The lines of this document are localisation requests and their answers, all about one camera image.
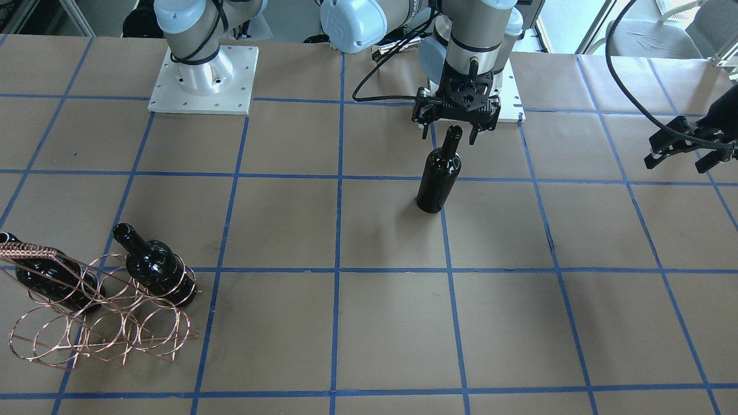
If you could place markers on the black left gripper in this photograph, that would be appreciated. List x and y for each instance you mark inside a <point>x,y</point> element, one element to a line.
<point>727,112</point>

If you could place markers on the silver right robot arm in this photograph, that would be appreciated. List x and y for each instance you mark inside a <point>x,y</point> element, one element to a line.
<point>193,29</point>

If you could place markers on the grey office chair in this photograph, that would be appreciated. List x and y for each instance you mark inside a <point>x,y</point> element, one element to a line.
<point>710,35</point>

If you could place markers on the dark bottle in basket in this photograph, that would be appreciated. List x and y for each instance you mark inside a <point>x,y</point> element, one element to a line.
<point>62,282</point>
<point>154,266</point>

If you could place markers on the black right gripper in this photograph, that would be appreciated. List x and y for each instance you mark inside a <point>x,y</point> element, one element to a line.
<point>425,109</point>

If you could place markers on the copper wire wine basket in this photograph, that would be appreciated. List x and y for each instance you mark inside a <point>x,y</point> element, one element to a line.
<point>119,319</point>

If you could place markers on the dark bottle in basket rear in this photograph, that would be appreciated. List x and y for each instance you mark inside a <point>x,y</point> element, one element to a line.
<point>62,282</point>

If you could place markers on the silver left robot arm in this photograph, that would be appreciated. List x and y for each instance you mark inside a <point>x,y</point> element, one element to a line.
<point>481,37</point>

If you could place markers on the dark wine bottle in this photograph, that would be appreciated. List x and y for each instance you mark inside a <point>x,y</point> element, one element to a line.
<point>441,169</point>

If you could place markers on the dark bottle in basket front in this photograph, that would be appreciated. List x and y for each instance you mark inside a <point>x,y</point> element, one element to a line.
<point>154,266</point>

